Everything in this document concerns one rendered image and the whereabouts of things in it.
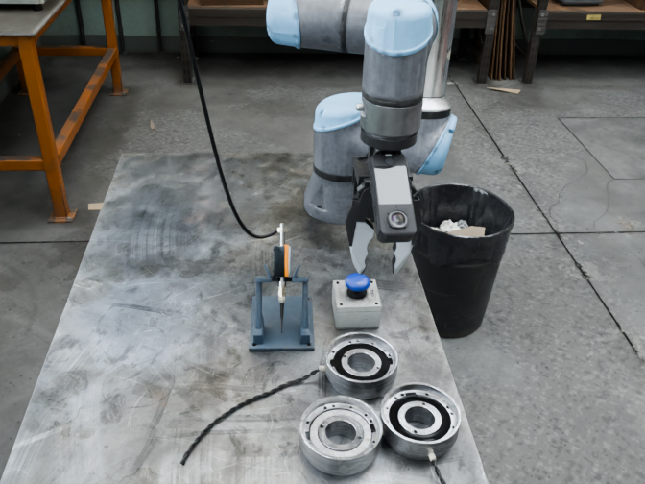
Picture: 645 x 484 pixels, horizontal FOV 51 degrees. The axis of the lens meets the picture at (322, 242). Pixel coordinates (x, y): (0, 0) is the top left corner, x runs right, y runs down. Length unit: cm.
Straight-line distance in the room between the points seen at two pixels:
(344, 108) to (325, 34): 38
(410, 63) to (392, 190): 15
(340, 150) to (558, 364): 130
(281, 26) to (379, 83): 18
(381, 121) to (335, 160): 48
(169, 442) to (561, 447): 138
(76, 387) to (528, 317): 178
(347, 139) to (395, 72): 49
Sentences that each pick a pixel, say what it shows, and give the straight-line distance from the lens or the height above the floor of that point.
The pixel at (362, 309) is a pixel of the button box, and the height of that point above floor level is 84.
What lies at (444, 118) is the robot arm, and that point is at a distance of 127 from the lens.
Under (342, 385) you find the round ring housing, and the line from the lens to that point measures 96.
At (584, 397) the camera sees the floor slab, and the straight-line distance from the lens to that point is 227.
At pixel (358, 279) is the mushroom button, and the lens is 107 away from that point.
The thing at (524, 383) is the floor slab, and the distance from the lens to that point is 224.
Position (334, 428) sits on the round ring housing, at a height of 81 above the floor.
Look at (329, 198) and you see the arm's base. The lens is 133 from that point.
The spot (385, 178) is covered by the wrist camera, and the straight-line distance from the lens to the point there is 84.
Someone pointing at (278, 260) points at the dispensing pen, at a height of 92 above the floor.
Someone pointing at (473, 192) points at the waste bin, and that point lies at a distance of 233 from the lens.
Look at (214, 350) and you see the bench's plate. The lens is 105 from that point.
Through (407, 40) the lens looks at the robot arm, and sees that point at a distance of 79.
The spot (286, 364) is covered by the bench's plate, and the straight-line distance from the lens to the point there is 103.
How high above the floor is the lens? 151
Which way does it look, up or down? 34 degrees down
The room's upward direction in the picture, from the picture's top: 2 degrees clockwise
